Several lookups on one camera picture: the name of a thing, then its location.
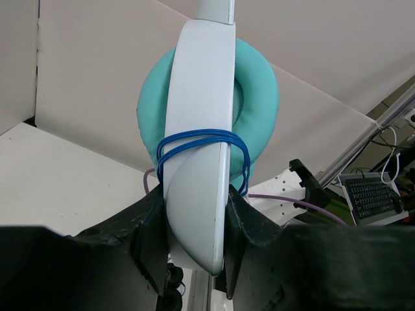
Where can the large black wired headphones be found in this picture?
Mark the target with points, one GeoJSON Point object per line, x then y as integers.
{"type": "Point", "coordinates": [171, 299]}

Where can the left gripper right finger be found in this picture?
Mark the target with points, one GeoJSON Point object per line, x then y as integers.
{"type": "Point", "coordinates": [315, 267]}

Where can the white cable background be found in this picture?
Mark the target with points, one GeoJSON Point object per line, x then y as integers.
{"type": "Point", "coordinates": [400, 156]}

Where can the teal cat ear headphones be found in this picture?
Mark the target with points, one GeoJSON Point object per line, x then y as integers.
{"type": "Point", "coordinates": [206, 112]}

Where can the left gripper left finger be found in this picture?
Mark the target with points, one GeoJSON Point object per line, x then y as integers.
{"type": "Point", "coordinates": [118, 264]}

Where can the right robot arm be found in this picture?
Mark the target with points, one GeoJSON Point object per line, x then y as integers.
{"type": "Point", "coordinates": [279, 198]}

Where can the black keyboard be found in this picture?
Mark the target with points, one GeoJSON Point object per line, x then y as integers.
{"type": "Point", "coordinates": [372, 199]}

